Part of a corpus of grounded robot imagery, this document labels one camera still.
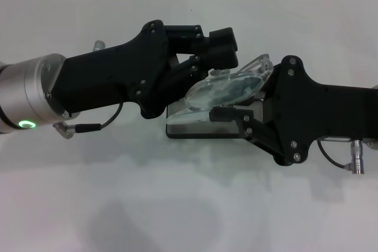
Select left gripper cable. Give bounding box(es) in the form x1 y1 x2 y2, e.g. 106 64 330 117
52 103 123 140

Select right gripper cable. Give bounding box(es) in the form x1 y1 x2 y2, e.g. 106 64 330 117
317 137 367 175

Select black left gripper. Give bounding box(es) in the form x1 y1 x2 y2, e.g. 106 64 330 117
51 20 180 120

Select clear white glasses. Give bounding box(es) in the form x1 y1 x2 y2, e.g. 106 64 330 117
167 53 274 125

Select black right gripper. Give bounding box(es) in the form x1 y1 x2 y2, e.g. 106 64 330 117
253 55 378 166

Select black glasses case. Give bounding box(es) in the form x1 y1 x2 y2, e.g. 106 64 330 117
165 98 266 140

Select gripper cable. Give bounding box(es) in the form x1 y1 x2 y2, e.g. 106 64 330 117
52 103 123 140
317 137 367 175

